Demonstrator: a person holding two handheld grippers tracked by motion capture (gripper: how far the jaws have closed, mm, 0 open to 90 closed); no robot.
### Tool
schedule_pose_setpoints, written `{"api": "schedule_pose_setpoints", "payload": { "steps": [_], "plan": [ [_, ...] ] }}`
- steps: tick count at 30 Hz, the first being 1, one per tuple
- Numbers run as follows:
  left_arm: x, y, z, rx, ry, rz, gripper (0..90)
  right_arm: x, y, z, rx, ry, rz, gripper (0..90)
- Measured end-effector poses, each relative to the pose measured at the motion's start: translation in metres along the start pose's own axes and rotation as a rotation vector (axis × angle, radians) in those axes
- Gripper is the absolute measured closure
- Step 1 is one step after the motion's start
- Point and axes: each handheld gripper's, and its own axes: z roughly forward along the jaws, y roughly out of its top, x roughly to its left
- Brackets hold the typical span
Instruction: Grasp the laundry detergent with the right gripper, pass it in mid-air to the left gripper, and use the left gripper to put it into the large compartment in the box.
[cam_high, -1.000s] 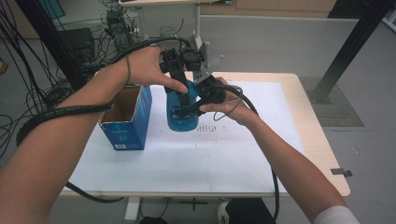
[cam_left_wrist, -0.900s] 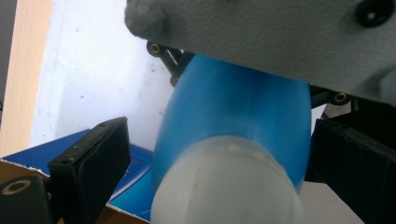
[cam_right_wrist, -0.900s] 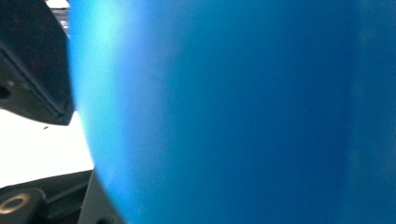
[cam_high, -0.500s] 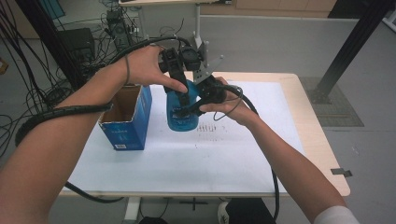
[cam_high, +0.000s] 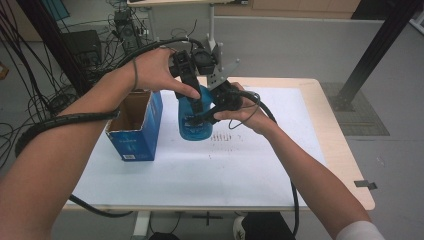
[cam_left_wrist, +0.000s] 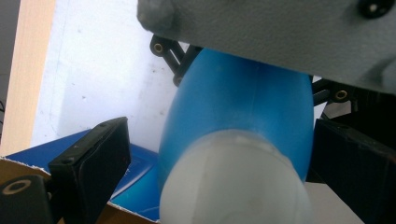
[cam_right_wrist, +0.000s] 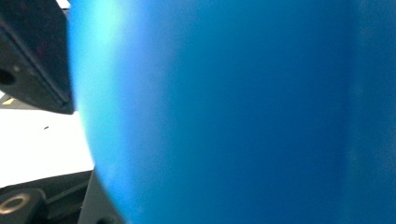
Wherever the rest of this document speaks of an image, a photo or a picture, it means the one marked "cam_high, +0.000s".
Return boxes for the person's white shoe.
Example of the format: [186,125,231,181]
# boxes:
[232,215,247,240]

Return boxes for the white paper sheet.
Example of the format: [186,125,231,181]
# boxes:
[66,85,328,208]

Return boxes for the black tape cross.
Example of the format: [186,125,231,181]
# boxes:
[191,211,224,228]

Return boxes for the bundle of black cables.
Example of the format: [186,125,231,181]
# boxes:
[0,0,81,169]

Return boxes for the black computer case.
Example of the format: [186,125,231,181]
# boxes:
[61,29,103,68]

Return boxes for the dark metal post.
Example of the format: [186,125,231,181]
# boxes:
[16,0,88,98]

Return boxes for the blue plastic bottle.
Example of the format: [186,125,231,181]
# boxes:
[176,84,215,142]

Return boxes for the person's white sleeve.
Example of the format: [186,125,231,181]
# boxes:
[334,220,386,240]

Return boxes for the wooden cabinet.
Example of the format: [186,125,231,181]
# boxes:
[213,0,362,20]

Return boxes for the black metal stand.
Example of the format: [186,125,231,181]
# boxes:
[328,0,424,113]

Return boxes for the thick black smooth cable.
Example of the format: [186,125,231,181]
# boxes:
[238,89,300,237]

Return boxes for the person's right hand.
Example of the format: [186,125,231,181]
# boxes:
[213,82,279,136]

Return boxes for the white desk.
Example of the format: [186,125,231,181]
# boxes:
[126,0,249,52]

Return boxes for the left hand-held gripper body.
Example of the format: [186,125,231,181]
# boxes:
[169,41,224,79]

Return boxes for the thick black spiral-wrapped cable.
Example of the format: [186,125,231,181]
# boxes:
[14,37,206,219]

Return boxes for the person's left hand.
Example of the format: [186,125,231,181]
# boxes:
[133,48,202,100]

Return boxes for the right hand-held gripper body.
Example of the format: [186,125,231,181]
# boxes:
[206,59,247,114]

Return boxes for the thin black wire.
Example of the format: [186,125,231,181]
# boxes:
[227,94,262,131]

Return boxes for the white table leg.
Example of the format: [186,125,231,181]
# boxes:
[131,210,152,240]

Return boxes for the grey tape strip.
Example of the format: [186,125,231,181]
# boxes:
[353,179,378,191]

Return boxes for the grey electronic device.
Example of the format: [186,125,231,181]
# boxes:
[113,9,142,54]

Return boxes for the person's black pants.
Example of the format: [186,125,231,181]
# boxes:
[241,212,297,240]

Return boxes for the blue carton box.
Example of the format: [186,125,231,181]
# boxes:
[104,89,164,163]

